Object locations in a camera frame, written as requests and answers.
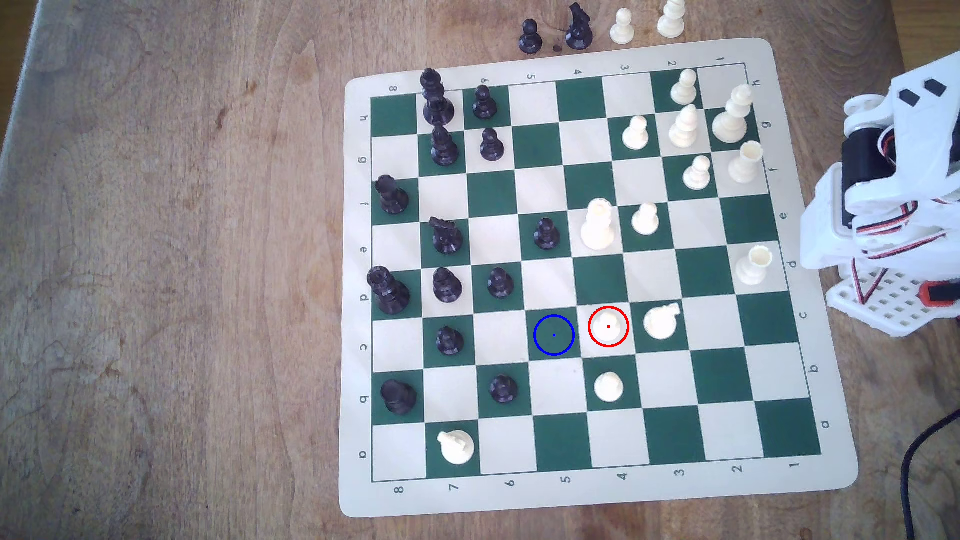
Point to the white pawn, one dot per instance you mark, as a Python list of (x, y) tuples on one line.
[(608, 330), (608, 388), (622, 30), (645, 221), (684, 90), (697, 175), (635, 135)]

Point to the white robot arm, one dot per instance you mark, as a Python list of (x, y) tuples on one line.
[(825, 225)]

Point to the green and cream chess mat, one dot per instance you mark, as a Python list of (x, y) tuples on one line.
[(720, 375)]

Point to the black pawn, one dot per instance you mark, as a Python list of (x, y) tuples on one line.
[(530, 39), (547, 236), (503, 389), (485, 105), (449, 343), (492, 148), (500, 285)]

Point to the black bishop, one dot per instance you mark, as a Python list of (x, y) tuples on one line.
[(448, 287), (445, 150)]

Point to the black knight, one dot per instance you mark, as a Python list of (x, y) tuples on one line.
[(578, 31), (447, 238)]

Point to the black queen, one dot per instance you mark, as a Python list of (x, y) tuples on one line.
[(389, 292)]

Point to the black rook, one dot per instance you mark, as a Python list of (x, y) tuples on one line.
[(391, 197), (398, 397)]

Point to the white queen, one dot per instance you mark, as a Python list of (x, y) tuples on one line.
[(598, 229)]

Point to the black king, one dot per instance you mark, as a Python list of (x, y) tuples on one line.
[(438, 105)]

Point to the white knight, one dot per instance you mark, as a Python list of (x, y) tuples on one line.
[(660, 323), (456, 448)]

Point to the white bishop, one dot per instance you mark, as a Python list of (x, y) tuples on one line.
[(683, 129), (671, 22)]

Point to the white rook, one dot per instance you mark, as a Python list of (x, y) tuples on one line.
[(745, 165), (752, 268)]

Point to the white king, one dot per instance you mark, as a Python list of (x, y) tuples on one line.
[(730, 120)]

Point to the orange clamp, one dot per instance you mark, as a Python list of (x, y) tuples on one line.
[(939, 293)]

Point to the white perforated base plate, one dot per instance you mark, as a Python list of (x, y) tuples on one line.
[(896, 307)]

